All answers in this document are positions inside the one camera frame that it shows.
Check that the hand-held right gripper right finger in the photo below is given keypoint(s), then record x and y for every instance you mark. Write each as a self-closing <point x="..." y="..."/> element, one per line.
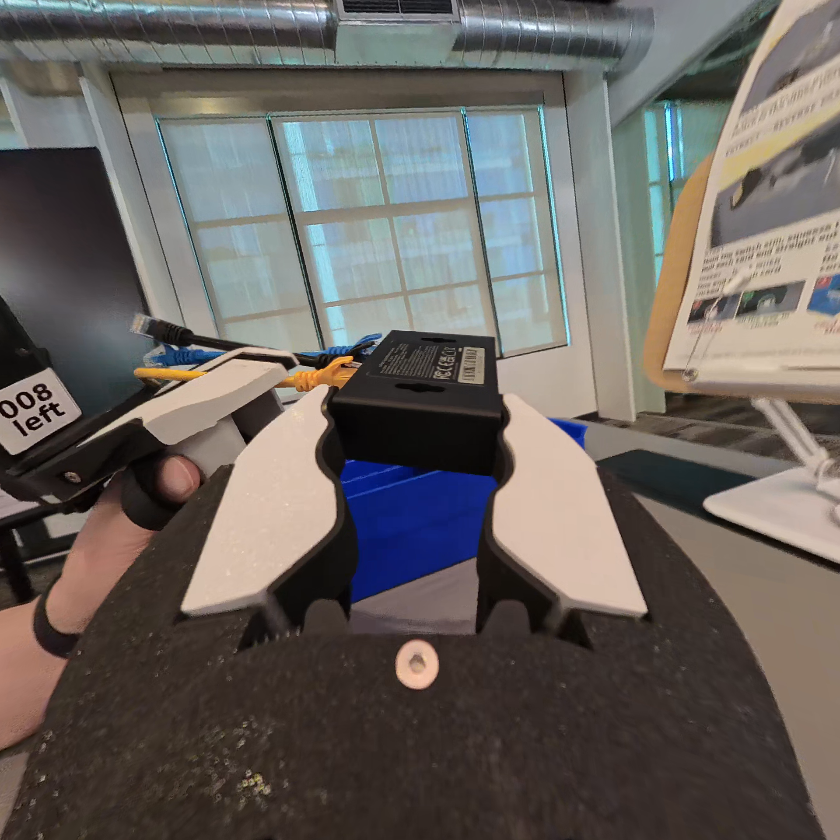
<point x="571" y="525"/>

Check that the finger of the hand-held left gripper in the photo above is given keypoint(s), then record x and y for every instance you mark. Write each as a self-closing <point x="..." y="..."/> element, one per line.
<point x="217" y="400"/>

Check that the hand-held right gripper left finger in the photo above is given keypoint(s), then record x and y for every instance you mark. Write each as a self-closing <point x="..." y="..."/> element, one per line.
<point x="256" y="525"/>

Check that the blue plastic bin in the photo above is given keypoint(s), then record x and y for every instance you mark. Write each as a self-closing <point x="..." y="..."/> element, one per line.
<point x="420" y="525"/>

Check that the black network switch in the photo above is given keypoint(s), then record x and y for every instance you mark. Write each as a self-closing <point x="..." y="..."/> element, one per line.
<point x="414" y="400"/>

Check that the person's left hand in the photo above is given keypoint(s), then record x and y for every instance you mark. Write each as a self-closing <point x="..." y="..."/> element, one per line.
<point x="112" y="551"/>

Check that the dark rectangular table panel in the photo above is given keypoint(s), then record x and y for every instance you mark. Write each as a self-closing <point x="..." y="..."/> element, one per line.
<point x="663" y="479"/>

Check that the black wristband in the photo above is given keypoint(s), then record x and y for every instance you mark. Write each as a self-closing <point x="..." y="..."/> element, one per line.
<point x="55" y="628"/>

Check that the white stand base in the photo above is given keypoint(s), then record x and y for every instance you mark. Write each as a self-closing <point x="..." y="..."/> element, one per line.
<point x="788" y="512"/>

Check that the printed instruction poster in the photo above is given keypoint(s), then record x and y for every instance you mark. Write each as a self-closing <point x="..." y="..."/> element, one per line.
<point x="775" y="197"/>

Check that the large dark wall screen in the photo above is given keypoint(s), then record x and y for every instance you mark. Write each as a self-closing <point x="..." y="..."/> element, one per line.
<point x="66" y="263"/>

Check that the silver ventilation duct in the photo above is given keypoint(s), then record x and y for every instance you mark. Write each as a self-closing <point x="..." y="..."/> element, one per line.
<point x="197" y="26"/>

